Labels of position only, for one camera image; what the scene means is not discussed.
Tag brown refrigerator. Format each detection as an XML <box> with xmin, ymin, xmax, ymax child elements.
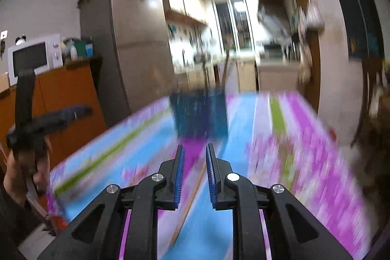
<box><xmin>78</xmin><ymin>0</ymin><xmax>176</xmax><ymax>126</ymax></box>

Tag hanging white cloth bag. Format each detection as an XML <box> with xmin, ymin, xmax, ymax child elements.
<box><xmin>299</xmin><ymin>47</ymin><xmax>314</xmax><ymax>84</ymax></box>

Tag orange wooden cabinet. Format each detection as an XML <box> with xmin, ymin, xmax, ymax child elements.
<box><xmin>0</xmin><ymin>57</ymin><xmax>108</xmax><ymax>175</ymax></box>

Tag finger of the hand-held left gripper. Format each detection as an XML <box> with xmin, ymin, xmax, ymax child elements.
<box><xmin>37</xmin><ymin>106</ymin><xmax>93</xmax><ymax>134</ymax></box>

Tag brown single chopstick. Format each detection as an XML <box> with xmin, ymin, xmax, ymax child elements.
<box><xmin>169</xmin><ymin>161</ymin><xmax>208</xmax><ymax>245</ymax></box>

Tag long upper kitchen cabinets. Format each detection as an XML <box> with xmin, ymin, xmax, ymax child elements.
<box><xmin>165</xmin><ymin>0</ymin><xmax>211</xmax><ymax>26</ymax></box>

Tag hanging white plastic bag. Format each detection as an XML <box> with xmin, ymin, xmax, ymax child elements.
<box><xmin>306</xmin><ymin>2</ymin><xmax>325</xmax><ymax>27</ymax></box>

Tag person's left hand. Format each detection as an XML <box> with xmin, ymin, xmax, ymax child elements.
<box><xmin>3</xmin><ymin>150</ymin><xmax>52</xmax><ymax>206</ymax></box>

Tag lower kitchen cabinets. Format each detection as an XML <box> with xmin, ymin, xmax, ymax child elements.
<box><xmin>174</xmin><ymin>59</ymin><xmax>302</xmax><ymax>93</ymax></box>

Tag kitchen window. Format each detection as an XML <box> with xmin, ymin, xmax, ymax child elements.
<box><xmin>213</xmin><ymin>0</ymin><xmax>255</xmax><ymax>50</ymax></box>

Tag blue perforated utensil holder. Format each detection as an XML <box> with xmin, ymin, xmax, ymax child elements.
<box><xmin>169</xmin><ymin>89</ymin><xmax>229</xmax><ymax>140</ymax></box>

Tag dark barred window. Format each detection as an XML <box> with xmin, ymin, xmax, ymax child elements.
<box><xmin>331</xmin><ymin>0</ymin><xmax>381</xmax><ymax>59</ymax></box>

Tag white microwave oven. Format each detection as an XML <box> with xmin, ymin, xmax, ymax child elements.
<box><xmin>7</xmin><ymin>34</ymin><xmax>63</xmax><ymax>87</ymax></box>

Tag floral striped tablecloth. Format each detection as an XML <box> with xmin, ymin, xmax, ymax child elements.
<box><xmin>47</xmin><ymin>91</ymin><xmax>374</xmax><ymax>260</ymax></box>

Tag green container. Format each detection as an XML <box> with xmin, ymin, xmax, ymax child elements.
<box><xmin>75</xmin><ymin>40</ymin><xmax>87</xmax><ymax>59</ymax></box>

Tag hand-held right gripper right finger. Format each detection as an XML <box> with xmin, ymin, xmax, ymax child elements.
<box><xmin>205</xmin><ymin>143</ymin><xmax>354</xmax><ymax>260</ymax></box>

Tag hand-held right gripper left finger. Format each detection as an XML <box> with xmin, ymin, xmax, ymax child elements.
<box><xmin>37</xmin><ymin>144</ymin><xmax>185</xmax><ymax>260</ymax></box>

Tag dark wooden chair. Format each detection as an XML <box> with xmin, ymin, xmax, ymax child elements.
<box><xmin>350</xmin><ymin>56</ymin><xmax>384</xmax><ymax>148</ymax></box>

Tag slanted range hood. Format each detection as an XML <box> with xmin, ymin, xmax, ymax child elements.
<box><xmin>257</xmin><ymin>4</ymin><xmax>290</xmax><ymax>41</ymax></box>

